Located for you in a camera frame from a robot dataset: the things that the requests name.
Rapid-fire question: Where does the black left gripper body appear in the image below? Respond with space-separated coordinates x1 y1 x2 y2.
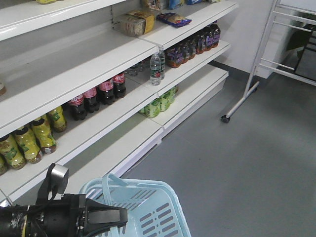
40 194 86 237

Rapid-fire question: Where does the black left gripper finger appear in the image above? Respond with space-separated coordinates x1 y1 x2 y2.
85 198 128 234

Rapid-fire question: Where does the light blue plastic basket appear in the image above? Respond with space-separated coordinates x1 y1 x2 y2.
79 174 191 237

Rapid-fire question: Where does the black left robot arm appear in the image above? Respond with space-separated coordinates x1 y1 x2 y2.
0 194 128 237

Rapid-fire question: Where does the coke bottle red label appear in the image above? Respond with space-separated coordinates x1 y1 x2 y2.
113 72 126 98
67 94 87 120

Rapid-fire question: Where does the coke bottle pink label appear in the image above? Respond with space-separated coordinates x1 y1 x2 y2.
98 79 115 105
83 87 100 113

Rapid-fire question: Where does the yellow iced tea bottle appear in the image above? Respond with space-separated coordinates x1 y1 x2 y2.
14 126 42 164
0 134 26 170
31 117 57 154
47 106 67 132

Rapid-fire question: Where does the white shelf unit right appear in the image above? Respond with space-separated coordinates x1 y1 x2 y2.
0 0 165 207

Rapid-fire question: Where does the clear water bottle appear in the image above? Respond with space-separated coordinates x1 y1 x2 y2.
150 52 161 85
158 47 165 80

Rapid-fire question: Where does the cookie tray yellow band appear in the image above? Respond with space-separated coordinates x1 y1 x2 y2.
117 10 155 37

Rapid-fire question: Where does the blue chips bag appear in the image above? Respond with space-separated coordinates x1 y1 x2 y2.
156 12 192 28

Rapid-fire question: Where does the white rolling whiteboard stand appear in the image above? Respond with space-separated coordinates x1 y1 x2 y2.
221 0 316 123

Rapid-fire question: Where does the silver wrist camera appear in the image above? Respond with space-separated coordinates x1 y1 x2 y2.
36 163 69 205

